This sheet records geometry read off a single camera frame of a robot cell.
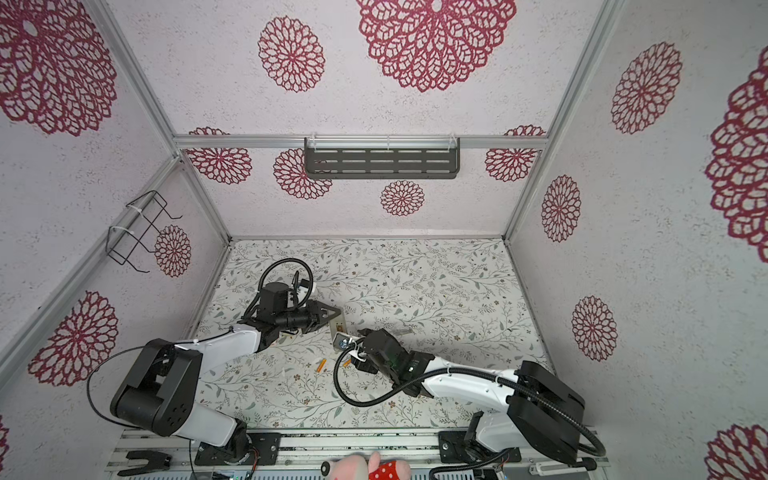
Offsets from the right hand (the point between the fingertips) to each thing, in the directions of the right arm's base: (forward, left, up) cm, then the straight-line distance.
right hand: (358, 332), depth 81 cm
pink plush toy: (-30, 0, -6) cm, 30 cm away
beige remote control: (+3, +6, -1) cm, 7 cm away
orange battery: (-4, +12, -12) cm, 18 cm away
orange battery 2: (-3, +4, -13) cm, 14 cm away
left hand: (+6, +6, -2) cm, 8 cm away
